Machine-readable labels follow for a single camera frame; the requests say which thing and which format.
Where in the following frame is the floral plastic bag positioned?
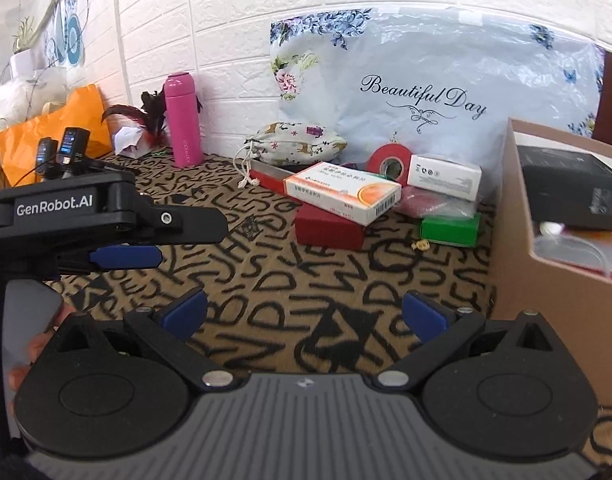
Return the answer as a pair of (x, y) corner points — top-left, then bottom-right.
(270, 7), (606, 206)

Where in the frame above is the red pouch in plastic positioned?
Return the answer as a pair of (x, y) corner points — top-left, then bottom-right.
(398, 185), (479, 221)

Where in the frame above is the floral cloth drawstring pouch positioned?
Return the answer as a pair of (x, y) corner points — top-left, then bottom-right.
(234, 121), (347, 191)

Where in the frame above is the dark red feather decoration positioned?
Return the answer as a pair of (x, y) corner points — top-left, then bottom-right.
(101, 89), (169, 153)

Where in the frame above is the red tape roll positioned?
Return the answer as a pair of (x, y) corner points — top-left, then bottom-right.
(366, 143), (411, 181)

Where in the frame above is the green small box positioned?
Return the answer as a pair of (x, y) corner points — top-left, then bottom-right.
(420, 211), (482, 247)

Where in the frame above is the orange paper bag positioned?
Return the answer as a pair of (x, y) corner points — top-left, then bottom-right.
(0, 84), (114, 188)

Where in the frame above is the black handheld device with screen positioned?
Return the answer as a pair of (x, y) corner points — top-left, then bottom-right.
(56, 127), (91, 181)
(36, 136), (59, 183)

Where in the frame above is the white crumpled tissue paper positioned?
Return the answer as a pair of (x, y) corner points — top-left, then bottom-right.
(113, 126), (154, 157)

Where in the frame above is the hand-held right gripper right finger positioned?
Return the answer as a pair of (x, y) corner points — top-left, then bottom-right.
(376, 290), (569, 392)

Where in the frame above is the white plant pot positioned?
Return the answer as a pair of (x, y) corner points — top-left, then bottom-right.
(10, 50), (37, 78)

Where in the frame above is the brown cardboard box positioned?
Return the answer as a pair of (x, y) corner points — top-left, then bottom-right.
(488, 116), (612, 408)

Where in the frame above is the white fluffy bag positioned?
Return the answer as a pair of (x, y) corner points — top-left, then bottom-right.
(0, 67), (67, 133)

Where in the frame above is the clear plastic container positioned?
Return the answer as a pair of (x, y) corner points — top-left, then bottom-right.
(533, 232), (612, 277)

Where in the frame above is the green potted plant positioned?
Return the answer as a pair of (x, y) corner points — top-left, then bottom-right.
(11, 16), (37, 56)

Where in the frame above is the blue wall decal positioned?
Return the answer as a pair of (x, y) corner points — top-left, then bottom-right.
(43, 0), (84, 68)

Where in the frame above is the black product box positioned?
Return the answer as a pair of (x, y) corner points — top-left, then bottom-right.
(516, 144), (612, 232)

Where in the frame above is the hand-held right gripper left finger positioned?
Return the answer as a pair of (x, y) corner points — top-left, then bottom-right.
(51, 290), (237, 392)

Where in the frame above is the letter print tablecloth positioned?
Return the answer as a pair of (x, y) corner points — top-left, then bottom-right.
(0, 152), (612, 466)

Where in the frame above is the red gift box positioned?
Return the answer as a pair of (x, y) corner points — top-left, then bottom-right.
(294, 205), (369, 252)

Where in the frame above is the white small product box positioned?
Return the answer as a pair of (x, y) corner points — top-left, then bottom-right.
(407, 154), (483, 202)

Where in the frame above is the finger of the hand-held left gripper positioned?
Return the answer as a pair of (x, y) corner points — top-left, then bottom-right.
(56, 244), (163, 277)
(117, 195), (231, 247)

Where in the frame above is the person's left hand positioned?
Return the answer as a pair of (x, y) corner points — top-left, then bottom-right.
(6, 302), (79, 393)

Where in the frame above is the red long narrow box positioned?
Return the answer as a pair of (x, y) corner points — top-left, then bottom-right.
(249, 159), (307, 196)

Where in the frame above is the pink insulated bottle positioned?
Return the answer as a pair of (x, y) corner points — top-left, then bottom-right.
(165, 73), (204, 167)

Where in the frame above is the white medicine box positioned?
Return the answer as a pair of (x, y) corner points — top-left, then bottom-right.
(284, 161), (403, 227)

